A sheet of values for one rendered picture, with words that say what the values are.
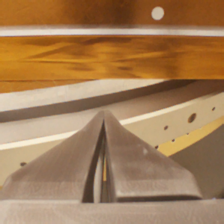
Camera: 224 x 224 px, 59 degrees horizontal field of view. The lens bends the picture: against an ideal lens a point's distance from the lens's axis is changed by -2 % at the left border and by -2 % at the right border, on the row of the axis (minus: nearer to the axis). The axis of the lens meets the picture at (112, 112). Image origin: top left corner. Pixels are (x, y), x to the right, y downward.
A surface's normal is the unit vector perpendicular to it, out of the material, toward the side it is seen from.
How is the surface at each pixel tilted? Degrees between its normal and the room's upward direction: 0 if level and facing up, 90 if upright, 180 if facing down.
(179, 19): 90
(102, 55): 90
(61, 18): 90
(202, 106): 90
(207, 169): 62
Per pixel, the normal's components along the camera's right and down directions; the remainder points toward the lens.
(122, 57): 0.02, 0.56
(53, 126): 0.00, -0.83
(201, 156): 0.48, 0.04
